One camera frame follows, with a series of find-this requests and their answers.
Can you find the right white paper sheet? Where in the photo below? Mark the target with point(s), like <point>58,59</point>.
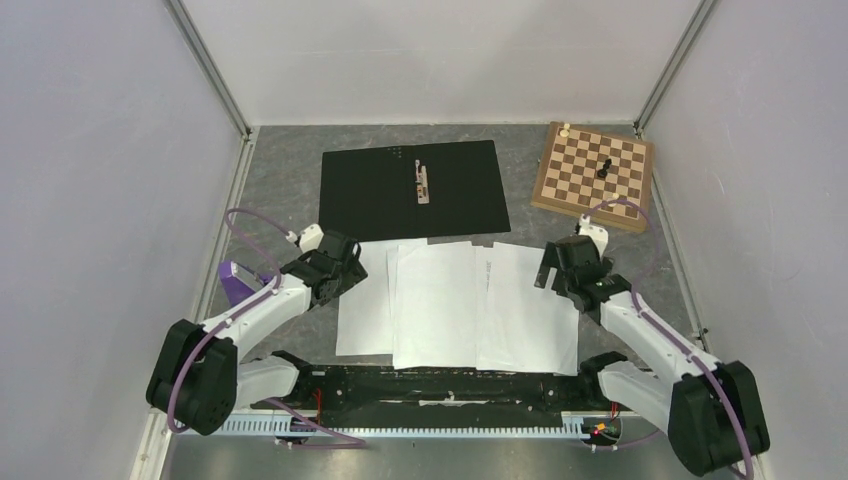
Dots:
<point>522,328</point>

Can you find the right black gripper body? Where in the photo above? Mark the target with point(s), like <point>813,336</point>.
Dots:
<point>562,283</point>

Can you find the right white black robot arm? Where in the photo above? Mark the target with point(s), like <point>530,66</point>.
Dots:
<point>709,410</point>

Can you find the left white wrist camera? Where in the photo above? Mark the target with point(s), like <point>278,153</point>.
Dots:
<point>307,239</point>

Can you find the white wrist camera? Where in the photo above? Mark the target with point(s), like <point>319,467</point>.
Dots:
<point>307,239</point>
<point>598,234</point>

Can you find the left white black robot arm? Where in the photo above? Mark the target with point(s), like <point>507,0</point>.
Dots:
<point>200,376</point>

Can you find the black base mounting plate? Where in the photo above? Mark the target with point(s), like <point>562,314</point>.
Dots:
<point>362,396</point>

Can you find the wooden chessboard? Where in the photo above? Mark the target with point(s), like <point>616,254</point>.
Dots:
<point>566,180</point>

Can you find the white slotted cable duct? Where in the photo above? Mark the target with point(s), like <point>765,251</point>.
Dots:
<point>279,425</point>

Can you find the black chess piece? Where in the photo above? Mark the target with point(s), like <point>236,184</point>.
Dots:
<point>604,170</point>

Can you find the purple stapler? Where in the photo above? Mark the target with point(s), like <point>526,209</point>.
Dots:
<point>239,282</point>

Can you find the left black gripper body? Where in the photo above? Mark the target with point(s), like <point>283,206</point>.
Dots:
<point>348,276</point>

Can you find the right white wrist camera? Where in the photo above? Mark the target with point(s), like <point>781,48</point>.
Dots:
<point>598,234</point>

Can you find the black blue file folder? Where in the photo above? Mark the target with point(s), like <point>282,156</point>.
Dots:
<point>413,191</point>

